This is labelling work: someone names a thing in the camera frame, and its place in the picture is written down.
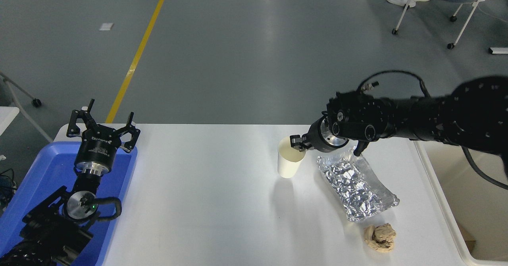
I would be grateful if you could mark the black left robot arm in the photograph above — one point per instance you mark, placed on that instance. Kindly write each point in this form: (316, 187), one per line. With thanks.
(51, 230)

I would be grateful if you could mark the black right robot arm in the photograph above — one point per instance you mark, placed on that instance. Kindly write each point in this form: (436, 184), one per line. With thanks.
(416, 115)

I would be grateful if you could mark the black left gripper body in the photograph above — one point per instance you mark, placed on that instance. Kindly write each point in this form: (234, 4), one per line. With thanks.
(97, 149)

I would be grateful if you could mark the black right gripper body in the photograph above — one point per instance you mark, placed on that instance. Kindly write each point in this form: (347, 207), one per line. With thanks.
(317, 137)

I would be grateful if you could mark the blue plastic tray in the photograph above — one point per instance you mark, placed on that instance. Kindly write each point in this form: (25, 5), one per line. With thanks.
(47, 170)

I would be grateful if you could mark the white floor bar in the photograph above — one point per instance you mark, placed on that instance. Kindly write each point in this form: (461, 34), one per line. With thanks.
(499, 50)

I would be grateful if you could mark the white paper cup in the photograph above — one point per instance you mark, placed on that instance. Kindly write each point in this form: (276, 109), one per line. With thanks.
(286, 166)

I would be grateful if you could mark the crumpled tan paper ball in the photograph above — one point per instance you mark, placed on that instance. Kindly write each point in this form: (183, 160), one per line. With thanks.
(381, 238)

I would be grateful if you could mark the large pale plastic bin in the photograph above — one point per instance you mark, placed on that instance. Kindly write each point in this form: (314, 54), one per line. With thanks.
(480, 218)

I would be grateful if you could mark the white side table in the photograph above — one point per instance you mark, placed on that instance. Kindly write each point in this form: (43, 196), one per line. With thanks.
(6, 117)

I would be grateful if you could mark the grey wheeled cart frame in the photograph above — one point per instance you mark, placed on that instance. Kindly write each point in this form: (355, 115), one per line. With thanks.
(36, 103)

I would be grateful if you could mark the crinkled silver foil tray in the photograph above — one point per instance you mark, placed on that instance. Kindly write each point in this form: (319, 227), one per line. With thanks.
(353, 186)

